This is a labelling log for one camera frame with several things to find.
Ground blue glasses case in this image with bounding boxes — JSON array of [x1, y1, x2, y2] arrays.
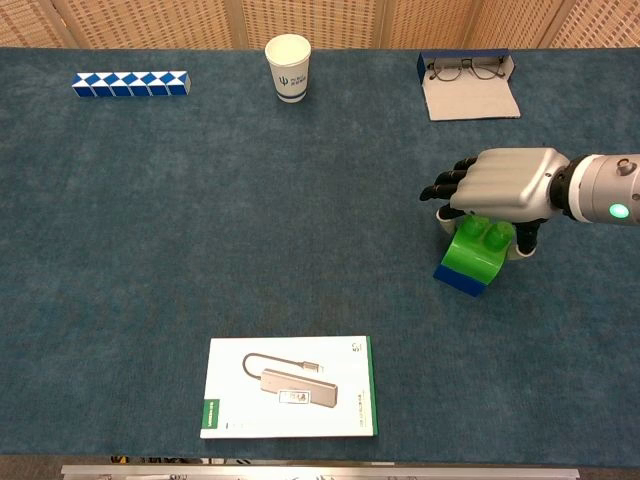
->
[[417, 48, 522, 122]]

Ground aluminium frame rail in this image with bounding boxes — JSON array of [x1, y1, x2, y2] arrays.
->
[[60, 464, 581, 480]]

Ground white USB hub box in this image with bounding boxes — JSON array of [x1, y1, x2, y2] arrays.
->
[[199, 335, 380, 440]]

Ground blue toy block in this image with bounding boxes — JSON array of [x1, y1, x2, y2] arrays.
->
[[432, 264, 493, 299]]

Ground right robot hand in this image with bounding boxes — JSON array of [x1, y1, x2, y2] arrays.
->
[[418, 147, 571, 262]]

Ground green toy block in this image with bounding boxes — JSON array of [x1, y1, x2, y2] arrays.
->
[[439, 213, 517, 288]]

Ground white paper cup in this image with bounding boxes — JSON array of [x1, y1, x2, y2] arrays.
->
[[264, 34, 313, 104]]

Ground teal felt table cloth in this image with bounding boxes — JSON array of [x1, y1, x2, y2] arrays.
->
[[0, 46, 640, 468]]

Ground black rimmed eyeglasses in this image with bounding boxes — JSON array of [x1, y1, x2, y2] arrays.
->
[[425, 56, 507, 83]]

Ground blue white snake puzzle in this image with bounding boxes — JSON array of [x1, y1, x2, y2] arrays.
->
[[71, 70, 192, 99]]

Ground woven rattan folding screen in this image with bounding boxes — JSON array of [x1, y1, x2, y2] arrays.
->
[[0, 0, 640, 50]]

